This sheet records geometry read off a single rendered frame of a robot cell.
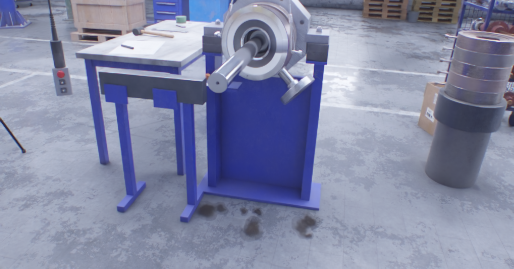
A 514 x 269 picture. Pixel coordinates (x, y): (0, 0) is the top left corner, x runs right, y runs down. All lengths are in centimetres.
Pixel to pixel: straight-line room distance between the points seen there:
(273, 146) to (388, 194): 89
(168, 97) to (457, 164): 205
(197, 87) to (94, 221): 105
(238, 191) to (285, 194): 32
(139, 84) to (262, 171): 104
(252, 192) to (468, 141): 153
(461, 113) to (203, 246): 188
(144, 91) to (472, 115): 210
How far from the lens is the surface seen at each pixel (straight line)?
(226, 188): 264
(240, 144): 258
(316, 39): 215
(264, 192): 261
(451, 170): 306
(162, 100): 216
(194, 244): 224
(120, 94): 228
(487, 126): 292
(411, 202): 281
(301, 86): 182
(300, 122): 244
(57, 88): 185
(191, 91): 209
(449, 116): 289
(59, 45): 180
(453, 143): 297
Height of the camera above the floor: 149
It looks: 24 degrees down
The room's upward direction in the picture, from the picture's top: 2 degrees clockwise
